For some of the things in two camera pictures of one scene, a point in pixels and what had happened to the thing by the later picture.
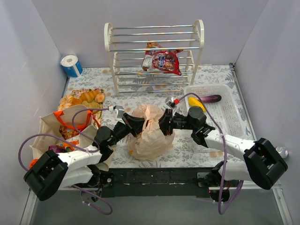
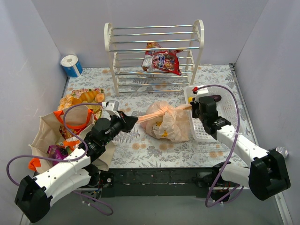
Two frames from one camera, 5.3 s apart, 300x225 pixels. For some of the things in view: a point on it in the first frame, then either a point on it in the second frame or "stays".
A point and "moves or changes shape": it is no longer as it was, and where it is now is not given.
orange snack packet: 73,140 stays
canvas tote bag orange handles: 70,129 stays
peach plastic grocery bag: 152,143 moves or changes shape
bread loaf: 89,96 stays
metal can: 282,151 stays
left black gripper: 127,121 to 125,120
